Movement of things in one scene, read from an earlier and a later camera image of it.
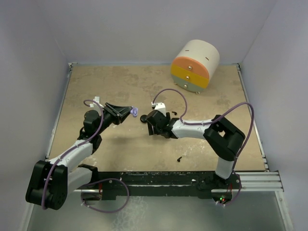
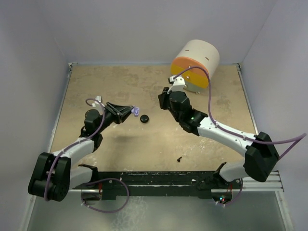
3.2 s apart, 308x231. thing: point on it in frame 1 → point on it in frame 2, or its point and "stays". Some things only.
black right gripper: [151, 130] → [162, 98]
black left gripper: [117, 119] stays
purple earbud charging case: [134, 111] stays
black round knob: [143, 118] stays
